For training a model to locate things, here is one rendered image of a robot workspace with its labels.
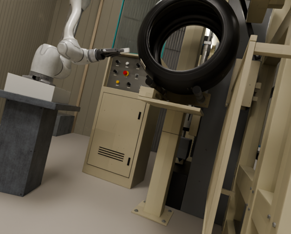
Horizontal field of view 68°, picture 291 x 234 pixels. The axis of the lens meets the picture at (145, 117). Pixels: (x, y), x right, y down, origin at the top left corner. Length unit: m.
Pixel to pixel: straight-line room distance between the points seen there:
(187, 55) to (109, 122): 1.00
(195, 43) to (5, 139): 1.46
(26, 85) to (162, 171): 1.08
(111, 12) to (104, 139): 3.59
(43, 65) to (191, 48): 1.04
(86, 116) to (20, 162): 3.32
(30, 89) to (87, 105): 3.35
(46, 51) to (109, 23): 3.60
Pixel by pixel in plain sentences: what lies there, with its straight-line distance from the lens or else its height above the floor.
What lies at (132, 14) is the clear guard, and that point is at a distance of 2.40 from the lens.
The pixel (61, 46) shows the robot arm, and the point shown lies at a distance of 1.48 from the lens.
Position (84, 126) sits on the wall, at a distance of 4.86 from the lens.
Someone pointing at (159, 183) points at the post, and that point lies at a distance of 1.64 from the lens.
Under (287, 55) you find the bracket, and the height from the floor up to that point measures 0.96.
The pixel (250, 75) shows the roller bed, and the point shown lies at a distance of 1.54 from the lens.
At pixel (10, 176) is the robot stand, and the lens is 1.69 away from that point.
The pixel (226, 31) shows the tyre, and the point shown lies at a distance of 1.29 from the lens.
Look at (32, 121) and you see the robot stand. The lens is 1.58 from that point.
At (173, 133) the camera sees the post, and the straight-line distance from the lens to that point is 1.57.
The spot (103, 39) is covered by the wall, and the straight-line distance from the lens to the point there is 5.05.
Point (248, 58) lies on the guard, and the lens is 0.72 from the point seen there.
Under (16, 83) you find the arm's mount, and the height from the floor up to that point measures 0.71.
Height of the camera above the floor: 0.69
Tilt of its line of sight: level
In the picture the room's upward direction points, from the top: 13 degrees clockwise
